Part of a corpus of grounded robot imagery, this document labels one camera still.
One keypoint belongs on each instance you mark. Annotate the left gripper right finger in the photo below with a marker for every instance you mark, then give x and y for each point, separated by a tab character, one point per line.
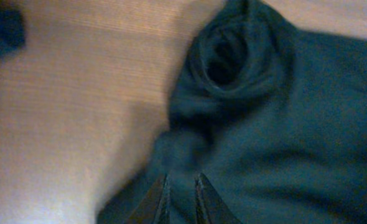
209	206

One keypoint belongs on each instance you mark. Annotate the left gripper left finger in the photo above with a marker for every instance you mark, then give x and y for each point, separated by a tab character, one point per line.
154	208

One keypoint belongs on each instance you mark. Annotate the black t-shirt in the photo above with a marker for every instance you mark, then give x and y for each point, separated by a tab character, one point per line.
275	117

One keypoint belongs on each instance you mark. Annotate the black Nike sock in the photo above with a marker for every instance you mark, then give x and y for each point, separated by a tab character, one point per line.
12	30

